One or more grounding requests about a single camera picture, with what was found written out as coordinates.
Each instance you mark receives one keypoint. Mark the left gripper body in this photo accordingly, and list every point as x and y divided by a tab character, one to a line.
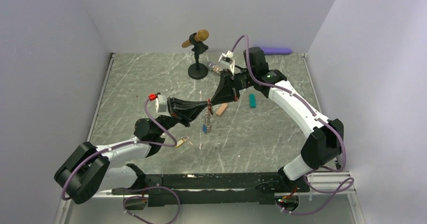
186	122

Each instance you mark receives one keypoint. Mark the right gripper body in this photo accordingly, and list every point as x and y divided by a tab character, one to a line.
241	81

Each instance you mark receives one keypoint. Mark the red handled key holder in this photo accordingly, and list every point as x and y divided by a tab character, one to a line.
207	117

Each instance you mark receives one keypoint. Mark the yellow key tag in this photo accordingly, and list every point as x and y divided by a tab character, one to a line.
180	142

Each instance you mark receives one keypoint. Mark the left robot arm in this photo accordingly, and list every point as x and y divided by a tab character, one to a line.
93	168

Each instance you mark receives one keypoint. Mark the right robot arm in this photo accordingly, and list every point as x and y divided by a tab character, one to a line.
324	137

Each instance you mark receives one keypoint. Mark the small wooden block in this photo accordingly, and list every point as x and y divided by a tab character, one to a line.
222	108

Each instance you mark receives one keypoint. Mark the teal block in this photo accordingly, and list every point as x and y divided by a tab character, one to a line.
252	101

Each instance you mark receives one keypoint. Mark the glitter silver microphone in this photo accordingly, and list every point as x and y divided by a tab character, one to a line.
215	67

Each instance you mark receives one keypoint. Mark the black microphone stand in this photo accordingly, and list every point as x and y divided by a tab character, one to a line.
197	70

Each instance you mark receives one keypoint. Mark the purple microphone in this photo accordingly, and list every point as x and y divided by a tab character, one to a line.
276	51

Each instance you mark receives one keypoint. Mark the gold microphone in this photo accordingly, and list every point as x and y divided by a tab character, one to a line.
197	37

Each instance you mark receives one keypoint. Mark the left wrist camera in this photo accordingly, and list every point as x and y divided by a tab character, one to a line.
161	104

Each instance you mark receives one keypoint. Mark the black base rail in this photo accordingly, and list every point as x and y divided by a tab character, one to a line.
261	188

